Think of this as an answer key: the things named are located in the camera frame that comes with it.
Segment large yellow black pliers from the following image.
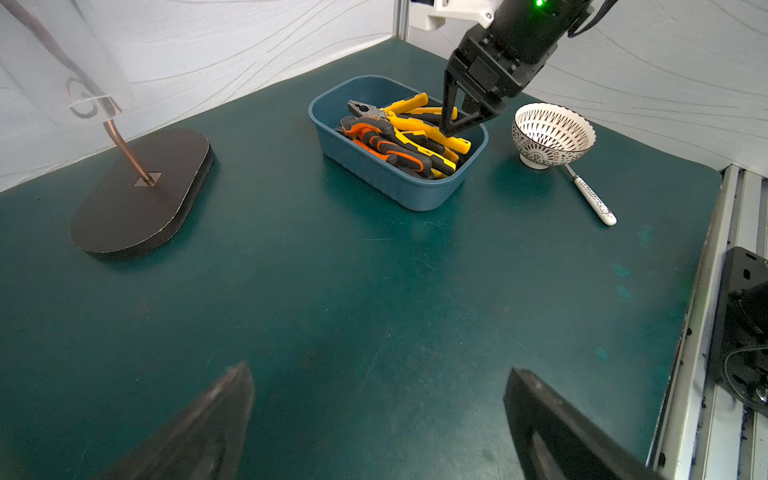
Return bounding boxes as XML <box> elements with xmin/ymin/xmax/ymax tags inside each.
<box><xmin>347</xmin><ymin>100</ymin><xmax>472</xmax><ymax>179</ymax></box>

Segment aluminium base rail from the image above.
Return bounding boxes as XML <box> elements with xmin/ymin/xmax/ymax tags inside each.
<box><xmin>646</xmin><ymin>165</ymin><xmax>767</xmax><ymax>479</ymax></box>

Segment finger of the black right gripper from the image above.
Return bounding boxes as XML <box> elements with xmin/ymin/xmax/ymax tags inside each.
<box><xmin>440</xmin><ymin>70</ymin><xmax>458</xmax><ymax>136</ymax></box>
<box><xmin>446</xmin><ymin>107</ymin><xmax>501</xmax><ymax>136</ymax></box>

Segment white patterned ceramic bowl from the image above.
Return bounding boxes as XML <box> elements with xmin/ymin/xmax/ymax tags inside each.
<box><xmin>511</xmin><ymin>103</ymin><xmax>597</xmax><ymax>170</ymax></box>

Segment yellow handled pliers in box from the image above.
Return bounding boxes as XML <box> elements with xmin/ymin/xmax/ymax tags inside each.
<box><xmin>383</xmin><ymin>92</ymin><xmax>442</xmax><ymax>117</ymax></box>

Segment teal plastic storage box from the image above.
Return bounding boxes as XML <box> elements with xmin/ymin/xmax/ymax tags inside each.
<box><xmin>308</xmin><ymin>75</ymin><xmax>489</xmax><ymax>212</ymax></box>

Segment orange black pliers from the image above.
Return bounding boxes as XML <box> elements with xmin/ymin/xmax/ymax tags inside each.
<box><xmin>340</xmin><ymin>115</ymin><xmax>435</xmax><ymax>180</ymax></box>

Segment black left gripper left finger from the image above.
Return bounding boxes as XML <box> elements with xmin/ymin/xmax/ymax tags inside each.
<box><xmin>97</xmin><ymin>361</ymin><xmax>254</xmax><ymax>479</ymax></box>

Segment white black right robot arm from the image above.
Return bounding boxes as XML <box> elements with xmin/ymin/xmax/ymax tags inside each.
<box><xmin>409</xmin><ymin>0</ymin><xmax>615</xmax><ymax>137</ymax></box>

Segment copper stand rod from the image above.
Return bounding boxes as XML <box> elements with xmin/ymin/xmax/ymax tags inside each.
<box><xmin>1</xmin><ymin>1</ymin><xmax>156</xmax><ymax>187</ymax></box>

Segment dark oval stand base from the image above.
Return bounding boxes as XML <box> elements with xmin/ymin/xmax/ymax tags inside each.
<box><xmin>69</xmin><ymin>129</ymin><xmax>214</xmax><ymax>259</ymax></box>

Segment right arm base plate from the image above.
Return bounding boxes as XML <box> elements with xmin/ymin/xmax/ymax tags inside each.
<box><xmin>708</xmin><ymin>247</ymin><xmax>767</xmax><ymax>415</ymax></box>

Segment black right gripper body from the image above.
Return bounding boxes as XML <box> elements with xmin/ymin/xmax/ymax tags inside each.
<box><xmin>446</xmin><ymin>1</ymin><xmax>591</xmax><ymax>117</ymax></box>

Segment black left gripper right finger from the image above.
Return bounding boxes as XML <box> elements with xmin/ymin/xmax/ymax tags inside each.
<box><xmin>504</xmin><ymin>368</ymin><xmax>661</xmax><ymax>479</ymax></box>

